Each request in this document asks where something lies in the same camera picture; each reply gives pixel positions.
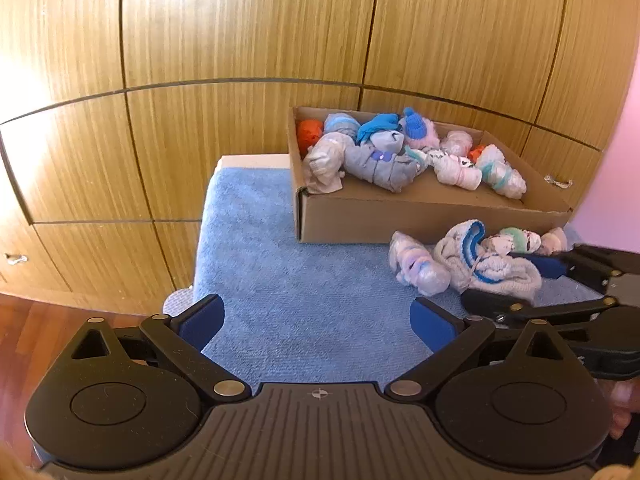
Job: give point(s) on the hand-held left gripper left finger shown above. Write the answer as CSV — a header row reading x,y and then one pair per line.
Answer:
x,y
202,322

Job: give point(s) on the bright blue sock bundle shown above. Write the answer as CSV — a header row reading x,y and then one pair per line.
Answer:
x,y
380,124

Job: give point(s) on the pink fluffy toy blue hat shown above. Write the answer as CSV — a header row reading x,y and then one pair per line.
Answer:
x,y
425,132

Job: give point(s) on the pale grey-blue sock bundle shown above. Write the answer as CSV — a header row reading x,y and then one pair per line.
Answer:
x,y
385,172

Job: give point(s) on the wooden wardrobe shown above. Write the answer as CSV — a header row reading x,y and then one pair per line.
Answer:
x,y
200,35

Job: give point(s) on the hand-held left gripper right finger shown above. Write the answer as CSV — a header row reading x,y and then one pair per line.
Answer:
x,y
432,327

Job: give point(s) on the white sock bundle dark print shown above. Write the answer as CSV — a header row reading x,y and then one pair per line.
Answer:
x,y
457,172

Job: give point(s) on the white sock bundle teal band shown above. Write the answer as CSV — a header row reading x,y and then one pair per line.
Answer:
x,y
500,175

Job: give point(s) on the white grey sock bundle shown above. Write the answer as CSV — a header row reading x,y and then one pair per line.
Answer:
x,y
325,165

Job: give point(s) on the green white sock roll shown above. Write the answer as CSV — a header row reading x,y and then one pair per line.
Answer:
x,y
517,240

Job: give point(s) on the small teal white sock roll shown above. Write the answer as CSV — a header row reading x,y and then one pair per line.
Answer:
x,y
417,155

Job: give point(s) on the orange sock bundle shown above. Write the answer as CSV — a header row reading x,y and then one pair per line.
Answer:
x,y
310,132

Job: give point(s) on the white sock bundle pastel stripes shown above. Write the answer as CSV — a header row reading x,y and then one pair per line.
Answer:
x,y
417,265

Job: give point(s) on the grey sock bundle blue band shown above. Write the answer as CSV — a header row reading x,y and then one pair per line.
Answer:
x,y
340,124

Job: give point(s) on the white knit sock blue stripes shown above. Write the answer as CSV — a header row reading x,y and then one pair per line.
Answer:
x,y
505,275

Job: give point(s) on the small pale pink sock roll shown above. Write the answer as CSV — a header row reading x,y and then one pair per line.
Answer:
x,y
554,241

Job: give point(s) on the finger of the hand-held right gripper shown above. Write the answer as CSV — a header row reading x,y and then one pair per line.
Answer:
x,y
545,266
487,302

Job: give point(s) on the person's right hand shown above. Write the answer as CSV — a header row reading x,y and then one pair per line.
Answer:
x,y
627,410

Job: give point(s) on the pinkish white sock roll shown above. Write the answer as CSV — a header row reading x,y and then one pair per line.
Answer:
x,y
456,142

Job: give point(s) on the small orange sock roll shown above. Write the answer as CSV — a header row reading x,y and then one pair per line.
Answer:
x,y
476,152

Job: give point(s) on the cardboard box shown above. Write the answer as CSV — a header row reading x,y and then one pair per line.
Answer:
x,y
425,215

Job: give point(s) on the grey fabric pad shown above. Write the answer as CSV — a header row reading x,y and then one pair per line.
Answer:
x,y
179,301

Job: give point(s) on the blue towel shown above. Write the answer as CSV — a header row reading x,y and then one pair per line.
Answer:
x,y
300,270

